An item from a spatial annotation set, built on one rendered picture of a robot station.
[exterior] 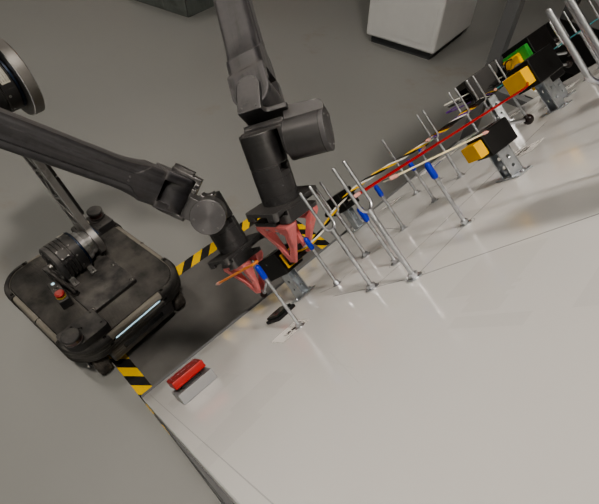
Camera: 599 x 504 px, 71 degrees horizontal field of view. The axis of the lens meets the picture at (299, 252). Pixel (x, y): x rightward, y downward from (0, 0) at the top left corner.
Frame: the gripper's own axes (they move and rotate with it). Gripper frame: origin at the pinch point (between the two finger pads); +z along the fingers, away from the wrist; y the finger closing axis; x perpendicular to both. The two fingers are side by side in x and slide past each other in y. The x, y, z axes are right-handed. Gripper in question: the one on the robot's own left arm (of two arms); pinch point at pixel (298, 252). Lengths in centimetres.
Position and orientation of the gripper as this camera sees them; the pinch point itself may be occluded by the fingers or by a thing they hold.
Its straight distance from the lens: 66.4
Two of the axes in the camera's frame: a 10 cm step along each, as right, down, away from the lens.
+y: 6.0, -5.0, 6.3
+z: 2.9, 8.7, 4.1
